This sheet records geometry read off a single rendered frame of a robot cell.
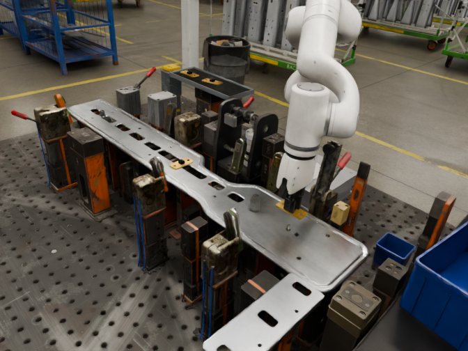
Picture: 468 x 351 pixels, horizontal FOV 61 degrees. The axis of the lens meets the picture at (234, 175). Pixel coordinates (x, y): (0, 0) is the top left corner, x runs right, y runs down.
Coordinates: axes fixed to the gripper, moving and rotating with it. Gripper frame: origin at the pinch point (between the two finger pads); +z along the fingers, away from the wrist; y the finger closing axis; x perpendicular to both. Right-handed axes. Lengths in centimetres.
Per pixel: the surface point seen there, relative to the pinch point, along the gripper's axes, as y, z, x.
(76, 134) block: 19, 6, -84
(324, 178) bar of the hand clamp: -14.6, -1.4, 0.0
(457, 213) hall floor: -215, 110, 6
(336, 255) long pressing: -0.9, 9.1, 14.7
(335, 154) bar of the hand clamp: -15.0, -9.8, 1.4
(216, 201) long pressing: 6.1, 9.1, -22.6
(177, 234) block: 3, 39, -46
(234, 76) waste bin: -216, 69, -232
